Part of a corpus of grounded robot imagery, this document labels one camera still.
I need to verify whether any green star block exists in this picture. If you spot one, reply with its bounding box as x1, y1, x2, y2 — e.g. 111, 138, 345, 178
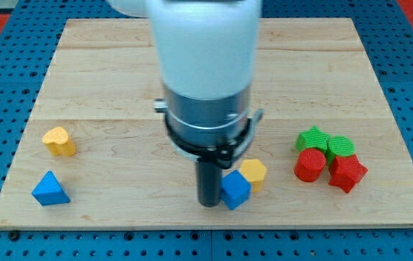
295, 125, 330, 153

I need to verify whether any yellow hexagon block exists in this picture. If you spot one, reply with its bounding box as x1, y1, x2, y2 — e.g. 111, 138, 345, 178
239, 159, 267, 192

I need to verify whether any blue triangle block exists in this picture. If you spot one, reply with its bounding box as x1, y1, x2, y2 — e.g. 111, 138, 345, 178
31, 171, 70, 206

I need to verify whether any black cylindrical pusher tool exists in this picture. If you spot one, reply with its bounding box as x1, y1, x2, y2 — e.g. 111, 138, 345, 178
195, 162, 222, 207

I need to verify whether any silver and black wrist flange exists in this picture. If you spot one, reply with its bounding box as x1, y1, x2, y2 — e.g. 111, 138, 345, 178
154, 85, 264, 169

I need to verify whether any blue cube block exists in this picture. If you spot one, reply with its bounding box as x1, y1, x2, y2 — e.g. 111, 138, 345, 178
221, 170, 251, 210

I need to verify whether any red cylinder block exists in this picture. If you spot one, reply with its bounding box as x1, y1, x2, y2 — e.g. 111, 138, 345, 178
293, 148, 326, 183

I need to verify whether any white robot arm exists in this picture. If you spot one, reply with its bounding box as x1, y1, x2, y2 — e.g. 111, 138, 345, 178
108, 0, 262, 99

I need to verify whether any wooden board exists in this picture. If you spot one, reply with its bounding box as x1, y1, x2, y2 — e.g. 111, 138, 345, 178
0, 18, 413, 231

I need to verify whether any red star block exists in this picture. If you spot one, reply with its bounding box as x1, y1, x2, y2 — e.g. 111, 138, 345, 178
328, 154, 368, 194

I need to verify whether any yellow heart block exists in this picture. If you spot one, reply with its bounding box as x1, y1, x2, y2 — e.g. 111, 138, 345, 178
41, 126, 77, 157

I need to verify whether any green cylinder block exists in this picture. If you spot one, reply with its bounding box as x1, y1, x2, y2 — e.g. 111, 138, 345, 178
325, 136, 355, 167

